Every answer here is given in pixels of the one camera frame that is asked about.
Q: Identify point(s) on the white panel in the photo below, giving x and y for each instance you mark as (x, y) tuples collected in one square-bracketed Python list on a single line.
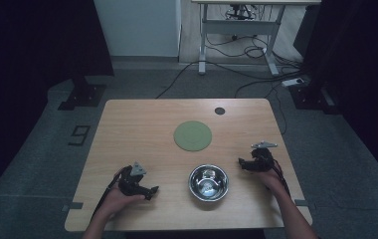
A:
[(137, 28)]

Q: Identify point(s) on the white metal frame desk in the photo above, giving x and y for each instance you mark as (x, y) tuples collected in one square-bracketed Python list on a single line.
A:
[(240, 27)]

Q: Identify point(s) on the grey tape strip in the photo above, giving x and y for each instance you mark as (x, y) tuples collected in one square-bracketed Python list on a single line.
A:
[(302, 202), (72, 206)]

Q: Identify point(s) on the black stand base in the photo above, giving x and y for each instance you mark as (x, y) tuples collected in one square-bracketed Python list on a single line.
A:
[(313, 98), (83, 94)]

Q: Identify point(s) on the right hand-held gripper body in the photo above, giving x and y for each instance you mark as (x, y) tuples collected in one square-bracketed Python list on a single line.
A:
[(262, 158)]

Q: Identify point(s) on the white power strip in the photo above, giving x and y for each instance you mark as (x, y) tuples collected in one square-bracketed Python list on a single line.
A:
[(293, 81)]

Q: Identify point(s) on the dark equipment under desk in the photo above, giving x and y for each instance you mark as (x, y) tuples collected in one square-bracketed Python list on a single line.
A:
[(240, 11)]

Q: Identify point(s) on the person's left hand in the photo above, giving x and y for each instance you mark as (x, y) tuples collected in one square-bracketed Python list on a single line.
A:
[(117, 203)]

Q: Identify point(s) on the person's right hand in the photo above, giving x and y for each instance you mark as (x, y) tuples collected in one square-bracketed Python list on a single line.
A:
[(271, 181)]

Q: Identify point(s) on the stainless steel bowl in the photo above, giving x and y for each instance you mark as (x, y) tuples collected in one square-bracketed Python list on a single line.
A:
[(208, 182)]

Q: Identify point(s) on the black round table grommet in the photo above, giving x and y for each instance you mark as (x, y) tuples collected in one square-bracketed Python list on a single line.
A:
[(220, 111)]

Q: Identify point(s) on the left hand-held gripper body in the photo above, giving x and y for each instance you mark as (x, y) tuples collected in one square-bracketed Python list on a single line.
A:
[(129, 184)]

